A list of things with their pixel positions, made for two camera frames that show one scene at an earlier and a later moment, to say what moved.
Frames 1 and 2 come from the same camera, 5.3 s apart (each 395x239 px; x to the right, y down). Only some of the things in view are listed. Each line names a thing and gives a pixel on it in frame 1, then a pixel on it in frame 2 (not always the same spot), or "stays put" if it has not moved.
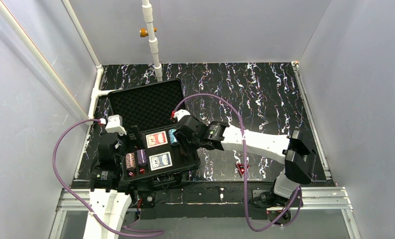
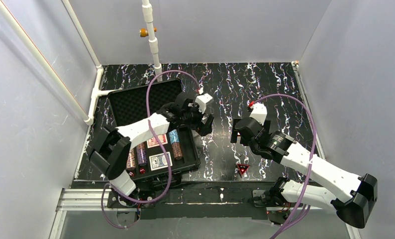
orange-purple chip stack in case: x=142 y=158 stays put
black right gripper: x=183 y=132 → x=246 y=131
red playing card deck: x=156 y=139 stays put
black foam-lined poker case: x=152 y=154 stays put
